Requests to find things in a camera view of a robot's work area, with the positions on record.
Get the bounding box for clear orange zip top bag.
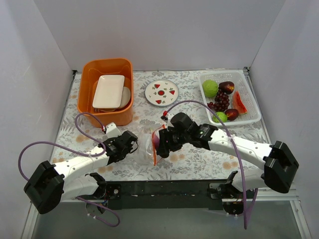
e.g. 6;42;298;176
136;124;165;166

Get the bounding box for fake green lime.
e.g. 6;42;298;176
212;112;228;123

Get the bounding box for fake red grape bunch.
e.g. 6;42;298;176
207;90;230;112

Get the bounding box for fake green cabbage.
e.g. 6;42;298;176
202;80;218;98

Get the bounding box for fake purple plum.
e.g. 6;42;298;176
225;109;239;121

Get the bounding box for fake watermelon slice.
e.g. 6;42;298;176
232;91;248;115

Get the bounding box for fake dark red plum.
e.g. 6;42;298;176
219;81;235;95

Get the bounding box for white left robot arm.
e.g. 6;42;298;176
23;130;138;214

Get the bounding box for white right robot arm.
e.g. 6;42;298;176
156;113;299;198

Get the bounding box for round watermelon pattern plate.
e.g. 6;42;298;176
145;80;179;107

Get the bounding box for beige round dish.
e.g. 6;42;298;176
119;87;131;109

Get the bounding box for white rectangular plate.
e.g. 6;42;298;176
92;75;125;109

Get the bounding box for white plastic mesh basket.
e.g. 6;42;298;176
198;69;262;126

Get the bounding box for orange plastic tub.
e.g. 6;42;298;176
77;58;134;126

